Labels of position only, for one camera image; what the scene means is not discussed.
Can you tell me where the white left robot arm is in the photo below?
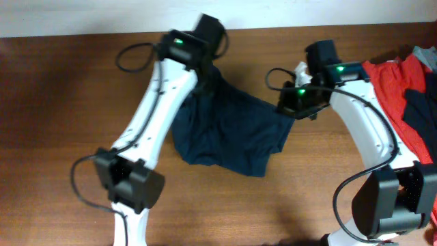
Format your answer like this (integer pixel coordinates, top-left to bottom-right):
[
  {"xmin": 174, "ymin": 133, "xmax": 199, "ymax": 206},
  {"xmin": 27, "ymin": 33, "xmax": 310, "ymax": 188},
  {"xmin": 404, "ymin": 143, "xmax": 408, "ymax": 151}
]
[{"xmin": 93, "ymin": 14, "xmax": 229, "ymax": 245}]

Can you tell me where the grey garment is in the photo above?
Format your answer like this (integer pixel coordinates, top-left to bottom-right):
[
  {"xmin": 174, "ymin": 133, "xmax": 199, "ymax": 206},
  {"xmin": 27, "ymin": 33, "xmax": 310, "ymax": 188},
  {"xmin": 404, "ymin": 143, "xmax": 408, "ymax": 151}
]
[{"xmin": 412, "ymin": 46, "xmax": 437, "ymax": 73}]

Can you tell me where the dark blue shirt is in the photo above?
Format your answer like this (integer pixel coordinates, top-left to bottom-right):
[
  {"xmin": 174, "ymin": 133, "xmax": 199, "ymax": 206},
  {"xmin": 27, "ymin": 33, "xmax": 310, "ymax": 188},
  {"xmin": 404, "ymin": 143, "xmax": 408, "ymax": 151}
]
[{"xmin": 171, "ymin": 66, "xmax": 294, "ymax": 177}]

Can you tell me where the black garment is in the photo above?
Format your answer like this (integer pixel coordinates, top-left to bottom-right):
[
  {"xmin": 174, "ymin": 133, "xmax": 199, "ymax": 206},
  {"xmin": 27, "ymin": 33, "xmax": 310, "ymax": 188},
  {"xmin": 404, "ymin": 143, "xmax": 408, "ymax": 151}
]
[{"xmin": 403, "ymin": 73, "xmax": 436, "ymax": 164}]

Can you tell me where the red garment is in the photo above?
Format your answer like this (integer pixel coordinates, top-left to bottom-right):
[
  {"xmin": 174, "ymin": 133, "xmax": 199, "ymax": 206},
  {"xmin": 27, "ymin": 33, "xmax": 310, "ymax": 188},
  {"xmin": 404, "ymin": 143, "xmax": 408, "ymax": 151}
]
[{"xmin": 362, "ymin": 55, "xmax": 432, "ymax": 164}]

